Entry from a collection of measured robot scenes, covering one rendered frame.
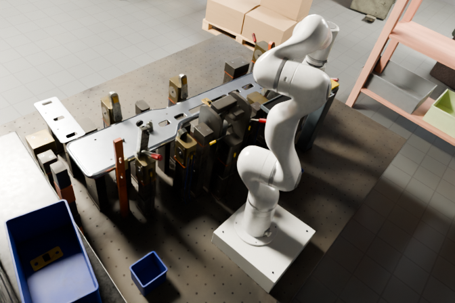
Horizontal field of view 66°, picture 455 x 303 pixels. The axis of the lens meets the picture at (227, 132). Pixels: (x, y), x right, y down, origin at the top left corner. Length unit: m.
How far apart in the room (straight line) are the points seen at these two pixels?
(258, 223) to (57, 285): 0.73
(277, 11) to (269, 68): 3.33
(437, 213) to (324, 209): 1.58
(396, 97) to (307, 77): 2.66
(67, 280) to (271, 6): 3.71
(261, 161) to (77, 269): 0.66
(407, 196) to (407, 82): 1.28
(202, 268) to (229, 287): 0.13
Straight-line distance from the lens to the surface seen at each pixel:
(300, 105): 1.01
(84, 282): 1.16
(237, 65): 1.98
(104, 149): 1.49
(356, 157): 2.18
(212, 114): 1.38
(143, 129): 1.25
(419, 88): 3.96
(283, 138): 1.10
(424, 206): 3.24
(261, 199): 1.33
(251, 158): 1.23
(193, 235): 1.59
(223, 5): 4.23
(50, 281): 1.18
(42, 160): 1.39
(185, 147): 1.39
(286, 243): 1.54
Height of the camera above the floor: 2.09
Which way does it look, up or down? 43 degrees down
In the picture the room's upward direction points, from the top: 12 degrees clockwise
